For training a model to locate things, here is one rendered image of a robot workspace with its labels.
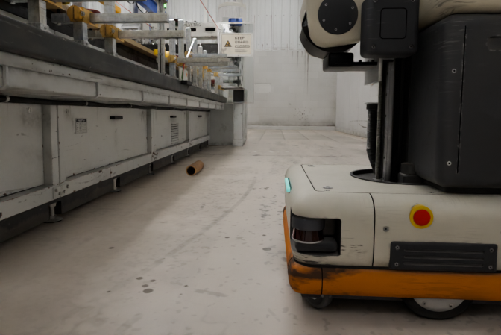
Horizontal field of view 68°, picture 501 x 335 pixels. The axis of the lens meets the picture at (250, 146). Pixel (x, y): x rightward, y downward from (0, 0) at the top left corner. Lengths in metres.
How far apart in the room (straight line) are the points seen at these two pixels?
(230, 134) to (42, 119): 4.06
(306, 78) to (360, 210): 10.99
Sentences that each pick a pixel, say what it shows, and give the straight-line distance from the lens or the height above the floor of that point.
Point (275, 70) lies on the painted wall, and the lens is 11.79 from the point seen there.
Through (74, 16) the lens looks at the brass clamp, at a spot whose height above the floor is 0.80.
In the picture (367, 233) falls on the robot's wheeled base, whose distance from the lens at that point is 0.89.
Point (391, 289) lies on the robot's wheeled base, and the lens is 0.94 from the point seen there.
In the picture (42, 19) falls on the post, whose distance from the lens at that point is 1.32.
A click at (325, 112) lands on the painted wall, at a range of 11.82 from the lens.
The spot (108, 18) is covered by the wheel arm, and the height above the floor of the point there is 0.81.
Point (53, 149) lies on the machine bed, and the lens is 1.74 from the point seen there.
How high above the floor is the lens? 0.46
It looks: 5 degrees down
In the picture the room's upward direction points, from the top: straight up
